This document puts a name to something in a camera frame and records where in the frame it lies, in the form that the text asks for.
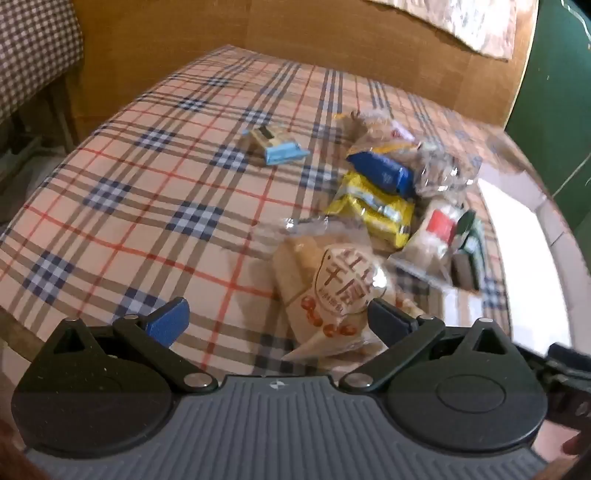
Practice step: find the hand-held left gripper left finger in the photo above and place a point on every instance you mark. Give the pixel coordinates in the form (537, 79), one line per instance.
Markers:
(168, 321)

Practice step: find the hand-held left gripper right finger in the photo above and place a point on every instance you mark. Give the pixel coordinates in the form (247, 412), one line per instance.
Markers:
(385, 323)

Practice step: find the round label bread packet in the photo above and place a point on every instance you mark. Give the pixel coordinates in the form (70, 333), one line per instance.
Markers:
(323, 277)

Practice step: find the red label rice cracker packet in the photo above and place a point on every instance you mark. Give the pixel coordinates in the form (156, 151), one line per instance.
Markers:
(429, 244)

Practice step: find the yellow snack packet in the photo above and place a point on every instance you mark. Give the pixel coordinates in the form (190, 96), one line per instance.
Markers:
(369, 207)

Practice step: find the dark blue snack packet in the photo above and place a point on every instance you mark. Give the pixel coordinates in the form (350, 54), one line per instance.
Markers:
(378, 170)

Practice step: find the white cardboard box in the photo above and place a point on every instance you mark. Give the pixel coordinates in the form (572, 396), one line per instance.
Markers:
(517, 217)

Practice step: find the light blue snack packet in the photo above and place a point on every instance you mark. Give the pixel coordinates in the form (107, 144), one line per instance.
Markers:
(281, 152)

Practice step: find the person's right hand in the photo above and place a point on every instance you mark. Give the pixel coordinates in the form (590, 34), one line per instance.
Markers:
(575, 446)

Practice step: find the dark green snack packet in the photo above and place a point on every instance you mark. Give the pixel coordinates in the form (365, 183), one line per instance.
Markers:
(468, 235)

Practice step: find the clear crinkled snack packet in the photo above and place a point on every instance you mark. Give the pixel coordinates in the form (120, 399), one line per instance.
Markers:
(443, 170)

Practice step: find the clear bread packet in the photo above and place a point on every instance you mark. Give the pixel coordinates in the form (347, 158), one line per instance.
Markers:
(374, 127)

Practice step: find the green cabinet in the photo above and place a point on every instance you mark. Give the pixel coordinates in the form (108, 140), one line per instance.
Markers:
(563, 92)

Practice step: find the brown cardboard panel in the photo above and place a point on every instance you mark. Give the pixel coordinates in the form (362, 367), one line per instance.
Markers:
(231, 23)

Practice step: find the checked cloth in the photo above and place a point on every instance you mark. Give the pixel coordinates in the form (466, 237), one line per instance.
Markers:
(32, 46)

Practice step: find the white floral cloth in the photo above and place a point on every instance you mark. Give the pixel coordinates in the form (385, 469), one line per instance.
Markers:
(461, 23)

